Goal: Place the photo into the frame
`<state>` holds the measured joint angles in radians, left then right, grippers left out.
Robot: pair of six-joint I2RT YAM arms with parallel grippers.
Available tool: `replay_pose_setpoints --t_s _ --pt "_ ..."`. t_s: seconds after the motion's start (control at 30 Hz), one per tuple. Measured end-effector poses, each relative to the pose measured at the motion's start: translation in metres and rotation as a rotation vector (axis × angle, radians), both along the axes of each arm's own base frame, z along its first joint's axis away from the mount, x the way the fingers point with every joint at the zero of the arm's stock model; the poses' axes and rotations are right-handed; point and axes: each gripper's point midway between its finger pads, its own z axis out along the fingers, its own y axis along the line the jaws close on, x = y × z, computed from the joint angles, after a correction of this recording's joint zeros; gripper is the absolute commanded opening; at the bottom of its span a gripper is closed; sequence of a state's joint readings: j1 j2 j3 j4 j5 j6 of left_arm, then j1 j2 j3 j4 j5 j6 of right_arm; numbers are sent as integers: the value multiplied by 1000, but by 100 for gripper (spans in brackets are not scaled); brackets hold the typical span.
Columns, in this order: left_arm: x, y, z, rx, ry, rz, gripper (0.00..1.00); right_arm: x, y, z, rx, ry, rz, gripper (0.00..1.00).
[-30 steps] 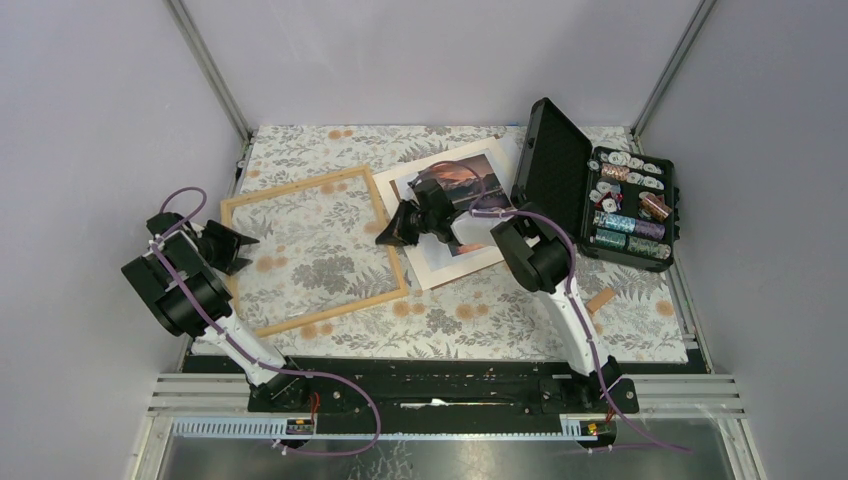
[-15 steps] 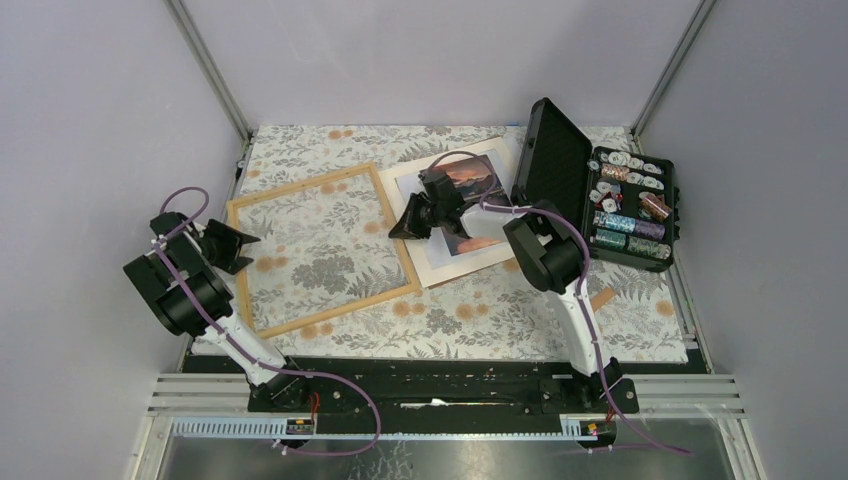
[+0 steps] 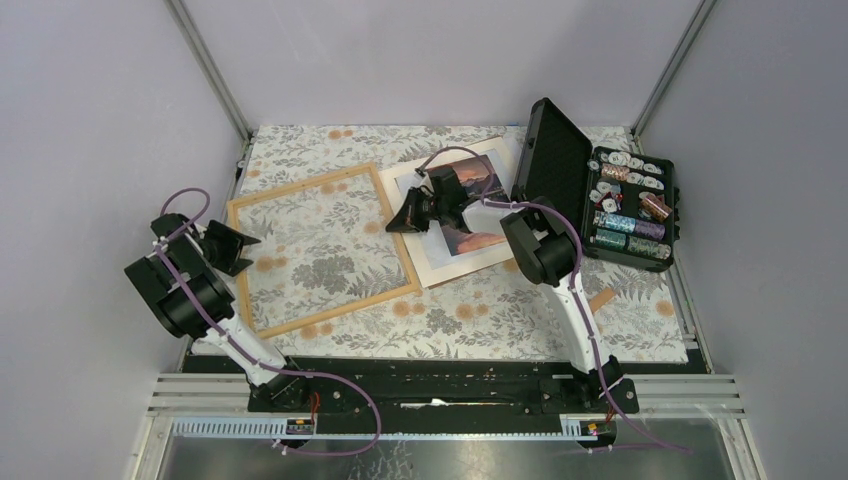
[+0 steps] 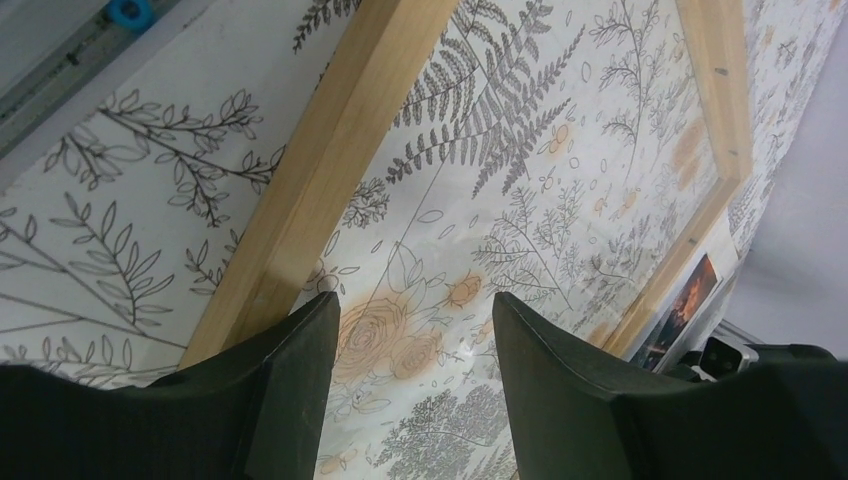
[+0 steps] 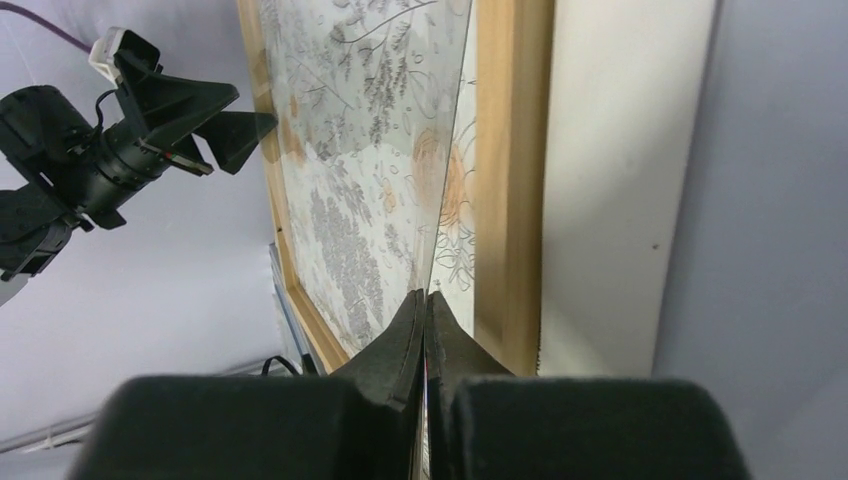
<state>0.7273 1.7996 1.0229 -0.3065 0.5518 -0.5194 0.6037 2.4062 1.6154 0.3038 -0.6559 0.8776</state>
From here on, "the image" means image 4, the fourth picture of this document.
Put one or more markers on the aluminium rail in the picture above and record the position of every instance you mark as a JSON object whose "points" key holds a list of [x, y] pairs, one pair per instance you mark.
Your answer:
{"points": [[49, 49]]}

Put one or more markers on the blue clamp knob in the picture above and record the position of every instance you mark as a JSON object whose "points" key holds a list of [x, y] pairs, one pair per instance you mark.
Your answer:
{"points": [[134, 15]]}

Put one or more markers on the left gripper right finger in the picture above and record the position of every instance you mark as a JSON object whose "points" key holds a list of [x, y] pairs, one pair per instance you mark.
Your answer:
{"points": [[578, 412]]}

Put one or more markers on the light wooden picture frame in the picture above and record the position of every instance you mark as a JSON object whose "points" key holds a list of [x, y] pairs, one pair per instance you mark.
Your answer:
{"points": [[378, 58]]}

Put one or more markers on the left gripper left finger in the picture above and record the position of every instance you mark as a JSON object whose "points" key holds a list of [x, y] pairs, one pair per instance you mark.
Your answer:
{"points": [[253, 411]]}

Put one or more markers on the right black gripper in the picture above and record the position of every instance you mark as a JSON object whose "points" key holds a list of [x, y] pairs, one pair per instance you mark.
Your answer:
{"points": [[722, 357]]}

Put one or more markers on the sunset landscape photo print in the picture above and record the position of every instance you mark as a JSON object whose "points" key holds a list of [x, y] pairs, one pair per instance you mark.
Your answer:
{"points": [[682, 311]]}

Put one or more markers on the cream photo mat board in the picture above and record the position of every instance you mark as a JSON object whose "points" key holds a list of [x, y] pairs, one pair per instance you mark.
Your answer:
{"points": [[719, 248]]}

